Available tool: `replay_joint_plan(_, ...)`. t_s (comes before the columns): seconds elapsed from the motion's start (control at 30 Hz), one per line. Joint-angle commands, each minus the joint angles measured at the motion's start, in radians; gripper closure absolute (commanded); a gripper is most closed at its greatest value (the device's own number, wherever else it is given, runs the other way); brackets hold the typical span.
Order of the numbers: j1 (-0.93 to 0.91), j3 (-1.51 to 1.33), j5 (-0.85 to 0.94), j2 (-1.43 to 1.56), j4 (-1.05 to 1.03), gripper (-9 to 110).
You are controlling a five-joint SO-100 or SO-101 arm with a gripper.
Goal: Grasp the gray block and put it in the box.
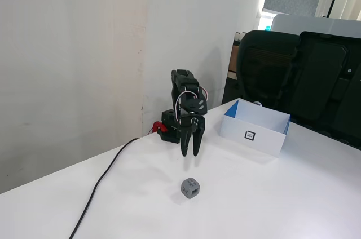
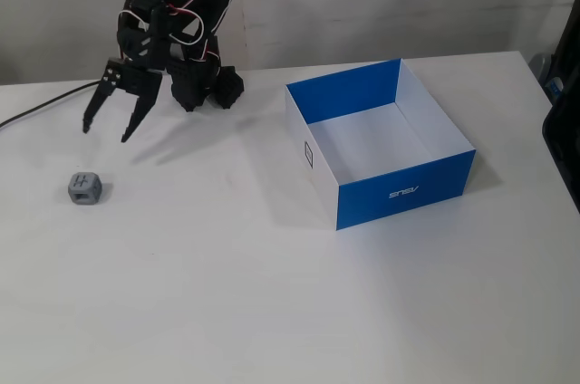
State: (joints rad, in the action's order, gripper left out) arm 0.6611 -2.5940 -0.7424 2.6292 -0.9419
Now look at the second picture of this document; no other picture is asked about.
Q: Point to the black plastic-backed office chair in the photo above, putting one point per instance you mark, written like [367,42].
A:
[566,130]

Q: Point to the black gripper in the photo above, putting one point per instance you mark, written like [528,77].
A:
[135,80]

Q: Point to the gray block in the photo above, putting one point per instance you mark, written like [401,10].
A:
[85,189]

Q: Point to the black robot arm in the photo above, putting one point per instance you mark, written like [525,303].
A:
[186,40]

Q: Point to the gray blue plastic part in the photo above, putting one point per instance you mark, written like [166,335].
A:
[546,76]

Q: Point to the blue and white cardboard box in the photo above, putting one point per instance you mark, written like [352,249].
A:
[399,194]

